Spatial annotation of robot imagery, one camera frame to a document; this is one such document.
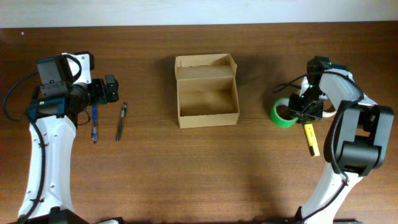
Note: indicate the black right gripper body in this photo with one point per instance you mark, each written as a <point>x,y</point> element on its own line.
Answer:
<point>310,111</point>

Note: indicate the blue pen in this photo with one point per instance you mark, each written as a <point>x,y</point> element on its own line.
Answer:
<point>94,118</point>

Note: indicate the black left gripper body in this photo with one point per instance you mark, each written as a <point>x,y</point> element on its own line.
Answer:
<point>103,91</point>

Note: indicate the black pen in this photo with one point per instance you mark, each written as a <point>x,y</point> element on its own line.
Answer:
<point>121,121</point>

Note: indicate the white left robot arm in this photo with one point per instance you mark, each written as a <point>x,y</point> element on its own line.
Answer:
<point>66,90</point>

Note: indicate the open cardboard box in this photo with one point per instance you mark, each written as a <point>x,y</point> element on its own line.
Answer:
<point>207,92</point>

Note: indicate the beige masking tape roll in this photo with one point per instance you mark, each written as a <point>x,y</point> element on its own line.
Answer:
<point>329,112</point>

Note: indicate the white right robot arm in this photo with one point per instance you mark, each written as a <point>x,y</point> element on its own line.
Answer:
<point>356,142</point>

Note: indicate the yellow highlighter marker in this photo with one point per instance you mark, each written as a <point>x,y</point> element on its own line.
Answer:
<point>311,139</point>

